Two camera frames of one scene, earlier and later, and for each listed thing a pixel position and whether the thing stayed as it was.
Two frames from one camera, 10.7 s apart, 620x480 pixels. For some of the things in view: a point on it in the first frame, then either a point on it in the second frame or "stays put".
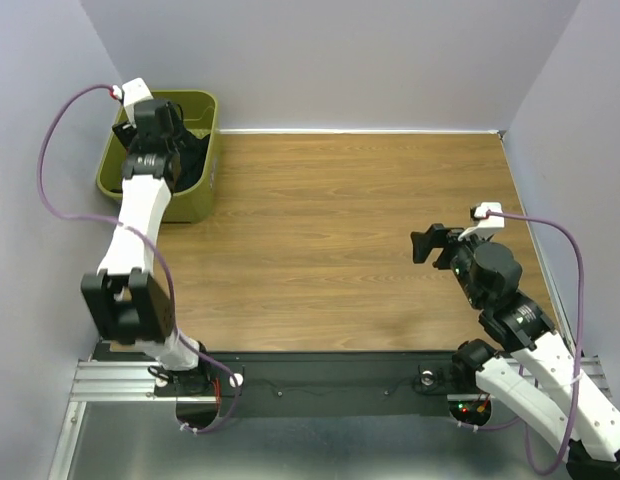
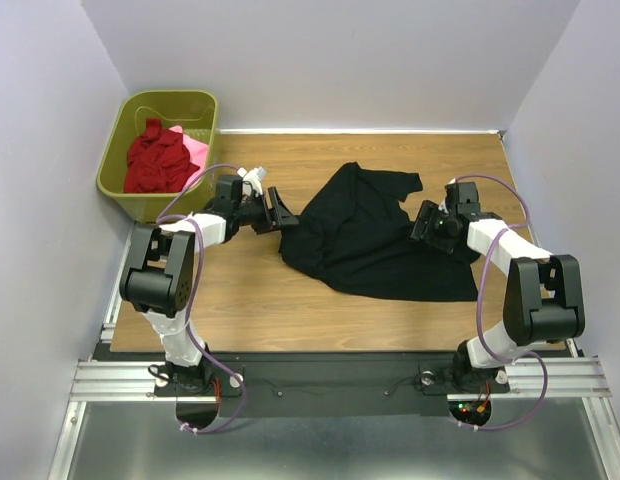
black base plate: x=320 y=384 stays put
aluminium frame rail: x=121 y=381 stays put
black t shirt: x=193 y=153 → x=355 y=228
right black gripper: x=437 y=235 → x=428 y=212
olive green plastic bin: x=199 y=112 stays put
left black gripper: x=177 y=123 → x=274 y=217
